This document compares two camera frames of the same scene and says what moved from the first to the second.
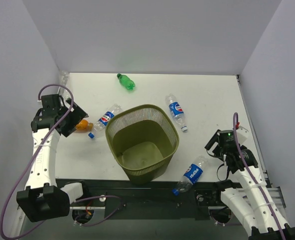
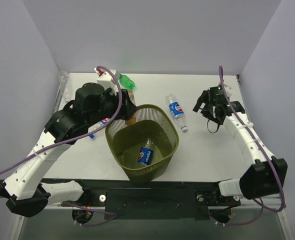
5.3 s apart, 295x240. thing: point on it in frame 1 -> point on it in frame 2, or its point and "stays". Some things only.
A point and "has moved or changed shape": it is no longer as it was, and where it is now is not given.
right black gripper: x=210 y=143 -> x=205 y=100
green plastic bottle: x=126 y=81 stays
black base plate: x=125 y=200 stays
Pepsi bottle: x=191 y=175 -> x=145 y=155
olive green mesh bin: x=144 y=139 stays
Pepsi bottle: x=177 y=111 stays
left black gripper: x=74 y=116 -> x=125 y=106
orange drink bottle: x=84 y=125 has moved or changed shape
